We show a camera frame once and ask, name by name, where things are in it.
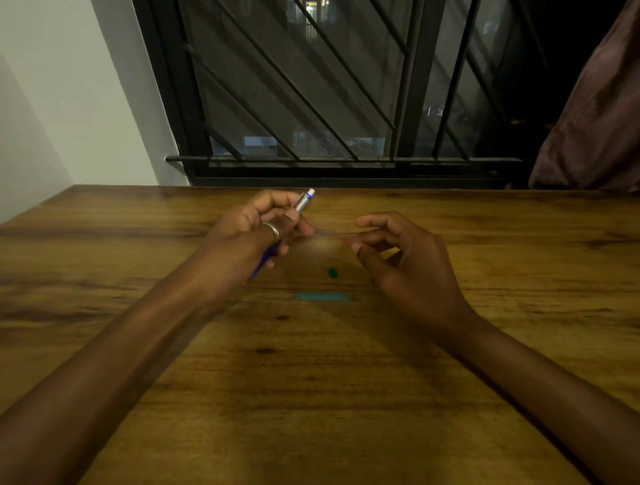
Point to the person's right hand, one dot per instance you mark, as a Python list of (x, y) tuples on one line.
[(420, 285)]

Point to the person's left hand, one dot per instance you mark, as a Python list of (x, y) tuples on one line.
[(235, 255)]

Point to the person's right middle finger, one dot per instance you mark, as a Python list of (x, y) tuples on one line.
[(370, 237)]

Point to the person's left thumb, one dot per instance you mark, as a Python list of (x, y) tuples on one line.
[(282, 224)]

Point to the person's right thumb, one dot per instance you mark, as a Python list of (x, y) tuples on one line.
[(367, 262)]

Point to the blue and silver pen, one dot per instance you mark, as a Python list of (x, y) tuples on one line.
[(303, 201)]

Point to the thin clear pen refill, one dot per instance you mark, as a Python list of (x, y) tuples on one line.
[(330, 233)]

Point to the person's right forearm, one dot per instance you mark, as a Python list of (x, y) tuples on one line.
[(545, 394)]

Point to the person's left forearm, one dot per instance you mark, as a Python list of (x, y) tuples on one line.
[(100, 379)]

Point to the teal pen grip sleeve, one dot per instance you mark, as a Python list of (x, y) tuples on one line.
[(322, 297)]

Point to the black metal window grille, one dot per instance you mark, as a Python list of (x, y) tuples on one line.
[(345, 160)]

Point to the black framed glass window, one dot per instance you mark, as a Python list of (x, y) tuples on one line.
[(320, 100)]

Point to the brown curtain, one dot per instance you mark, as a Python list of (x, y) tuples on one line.
[(595, 115)]

